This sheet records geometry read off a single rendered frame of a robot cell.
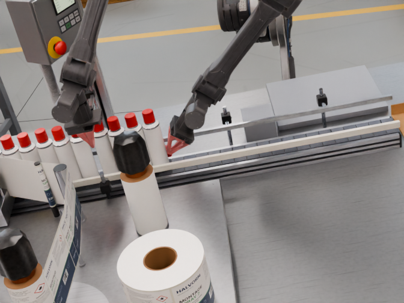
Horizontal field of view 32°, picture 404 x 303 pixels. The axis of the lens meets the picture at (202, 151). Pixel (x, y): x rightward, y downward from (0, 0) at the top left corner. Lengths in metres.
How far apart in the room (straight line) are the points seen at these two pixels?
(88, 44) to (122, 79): 2.93
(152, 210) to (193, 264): 0.32
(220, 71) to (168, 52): 3.06
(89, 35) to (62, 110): 0.20
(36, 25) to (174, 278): 0.80
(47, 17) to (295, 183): 0.84
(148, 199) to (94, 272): 0.23
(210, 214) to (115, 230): 0.26
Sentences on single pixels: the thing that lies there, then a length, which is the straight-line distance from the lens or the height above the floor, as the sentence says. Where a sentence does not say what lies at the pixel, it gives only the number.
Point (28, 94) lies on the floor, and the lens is 4.93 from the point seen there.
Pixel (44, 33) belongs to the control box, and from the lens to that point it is 1.94.
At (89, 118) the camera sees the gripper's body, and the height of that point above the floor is 1.16.
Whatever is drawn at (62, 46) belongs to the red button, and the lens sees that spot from 1.95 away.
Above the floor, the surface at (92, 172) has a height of 0.92.
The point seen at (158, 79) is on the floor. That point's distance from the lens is 4.63.
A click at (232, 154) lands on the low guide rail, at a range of 2.07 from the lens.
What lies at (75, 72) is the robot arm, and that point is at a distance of 1.82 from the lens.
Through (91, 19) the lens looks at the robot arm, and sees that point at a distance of 1.81.
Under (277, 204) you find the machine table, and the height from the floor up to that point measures 0.83.
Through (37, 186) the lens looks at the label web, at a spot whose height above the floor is 0.97.
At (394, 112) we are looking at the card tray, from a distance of 2.30.
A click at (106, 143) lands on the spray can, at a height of 1.01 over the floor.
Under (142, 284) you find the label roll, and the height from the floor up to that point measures 1.02.
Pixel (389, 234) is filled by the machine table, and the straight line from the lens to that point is 1.85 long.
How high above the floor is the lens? 2.06
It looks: 33 degrees down
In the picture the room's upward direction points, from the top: 12 degrees counter-clockwise
